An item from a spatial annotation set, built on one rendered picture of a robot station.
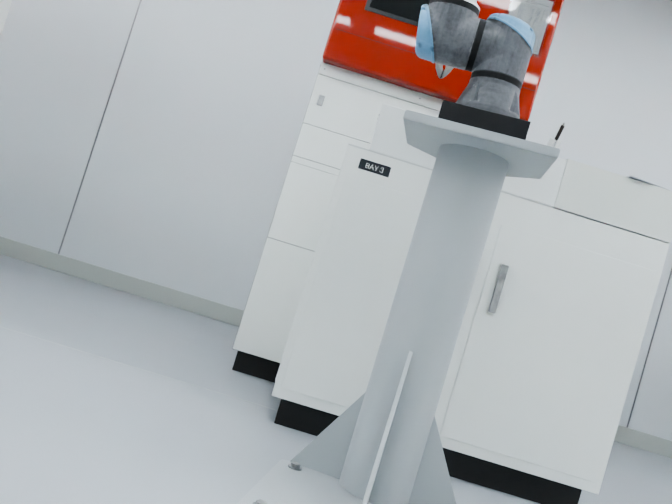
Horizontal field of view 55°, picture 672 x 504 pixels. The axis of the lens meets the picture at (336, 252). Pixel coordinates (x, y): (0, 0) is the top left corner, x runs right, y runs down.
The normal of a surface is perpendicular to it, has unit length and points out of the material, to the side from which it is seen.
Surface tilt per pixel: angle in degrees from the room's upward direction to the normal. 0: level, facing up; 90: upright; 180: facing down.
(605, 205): 90
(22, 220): 90
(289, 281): 90
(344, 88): 90
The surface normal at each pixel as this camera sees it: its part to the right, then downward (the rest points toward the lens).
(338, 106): 0.03, -0.04
